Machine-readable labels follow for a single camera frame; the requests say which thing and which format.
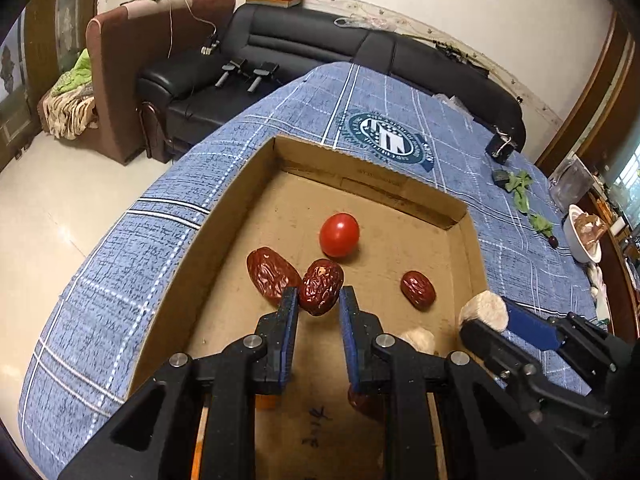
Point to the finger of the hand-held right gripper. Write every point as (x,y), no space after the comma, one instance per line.
(495,355)
(530,327)

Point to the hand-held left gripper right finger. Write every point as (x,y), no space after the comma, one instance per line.
(350,340)

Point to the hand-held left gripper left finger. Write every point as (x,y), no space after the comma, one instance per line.
(290,330)

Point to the red date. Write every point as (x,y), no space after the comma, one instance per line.
(320,287)
(417,290)
(265,275)

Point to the red tomato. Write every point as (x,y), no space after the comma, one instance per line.
(340,235)

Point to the cardboard box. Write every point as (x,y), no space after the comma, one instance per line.
(300,200)

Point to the white work glove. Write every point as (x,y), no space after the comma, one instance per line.
(597,282)

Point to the dark red fruit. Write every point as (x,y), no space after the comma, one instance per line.
(552,241)

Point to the white bowl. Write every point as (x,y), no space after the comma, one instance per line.
(575,245)

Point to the wooden cabinet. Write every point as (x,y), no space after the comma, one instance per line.
(625,270)

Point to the brown husk pieces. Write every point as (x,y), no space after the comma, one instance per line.
(587,227)

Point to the green leafy vegetable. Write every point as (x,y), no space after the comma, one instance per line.
(520,192)

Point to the blue plaid tablecloth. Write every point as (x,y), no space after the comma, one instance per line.
(165,240)

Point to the small dark object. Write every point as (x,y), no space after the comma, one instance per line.
(499,176)

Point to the clear plastic container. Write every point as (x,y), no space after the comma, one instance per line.
(570,177)

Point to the black box device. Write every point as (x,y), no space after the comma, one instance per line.
(500,147)

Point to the black hand-held device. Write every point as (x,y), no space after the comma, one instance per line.
(262,76)
(227,72)

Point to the black leather sofa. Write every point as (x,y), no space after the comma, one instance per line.
(300,40)

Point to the beige blanket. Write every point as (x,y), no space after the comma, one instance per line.
(65,115)

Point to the brown armchair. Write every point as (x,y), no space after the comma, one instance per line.
(115,60)

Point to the green cloth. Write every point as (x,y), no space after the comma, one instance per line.
(75,72)

